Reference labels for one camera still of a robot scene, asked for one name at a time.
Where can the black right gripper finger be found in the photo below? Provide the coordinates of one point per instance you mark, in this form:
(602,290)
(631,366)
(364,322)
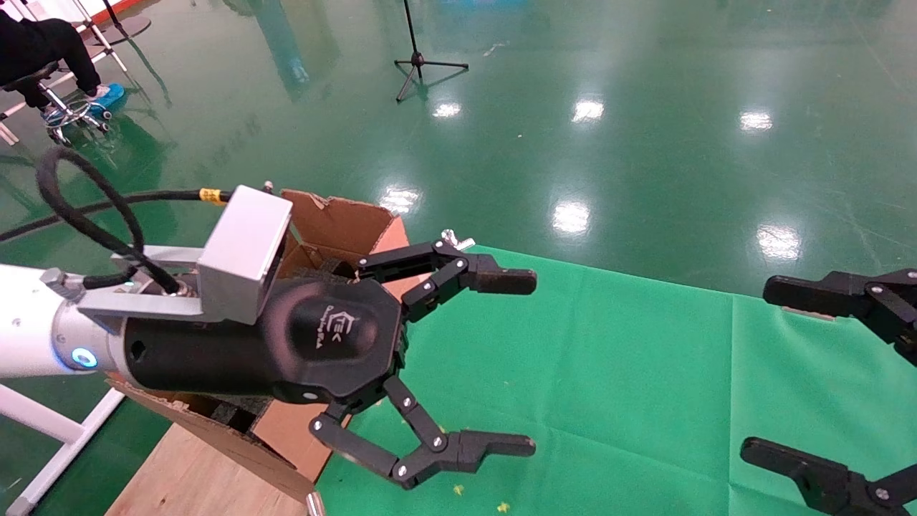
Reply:
(845,295)
(824,484)

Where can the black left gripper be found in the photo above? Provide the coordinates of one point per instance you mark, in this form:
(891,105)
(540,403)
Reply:
(337,337)

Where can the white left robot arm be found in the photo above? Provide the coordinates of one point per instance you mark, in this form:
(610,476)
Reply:
(25,322)

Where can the large open cardboard carton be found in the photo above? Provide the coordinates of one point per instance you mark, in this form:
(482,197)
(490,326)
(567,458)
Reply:
(337,222)

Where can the green cloth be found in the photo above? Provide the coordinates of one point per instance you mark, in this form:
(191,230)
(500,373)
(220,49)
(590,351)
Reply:
(609,358)

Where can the black foam block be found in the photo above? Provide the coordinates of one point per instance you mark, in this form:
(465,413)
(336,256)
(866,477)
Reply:
(233,416)

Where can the black tripod stand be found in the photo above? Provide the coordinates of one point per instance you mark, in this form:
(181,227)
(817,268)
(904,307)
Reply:
(418,59)

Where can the blue shoe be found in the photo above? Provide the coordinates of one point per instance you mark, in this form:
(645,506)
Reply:
(109,93)

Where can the black round-base stand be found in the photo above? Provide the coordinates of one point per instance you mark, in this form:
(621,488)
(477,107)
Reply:
(125,29)

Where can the metal wheeled stool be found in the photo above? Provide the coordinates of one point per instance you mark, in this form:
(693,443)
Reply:
(64,111)

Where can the white tripod legs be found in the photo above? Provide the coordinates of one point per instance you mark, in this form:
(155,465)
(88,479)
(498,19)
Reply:
(106,44)

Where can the seated person in black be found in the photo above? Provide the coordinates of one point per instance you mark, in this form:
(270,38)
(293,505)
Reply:
(43,39)

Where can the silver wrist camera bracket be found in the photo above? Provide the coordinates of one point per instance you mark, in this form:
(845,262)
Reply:
(243,251)

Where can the white metal frame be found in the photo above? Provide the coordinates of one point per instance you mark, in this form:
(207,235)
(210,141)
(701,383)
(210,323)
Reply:
(43,423)

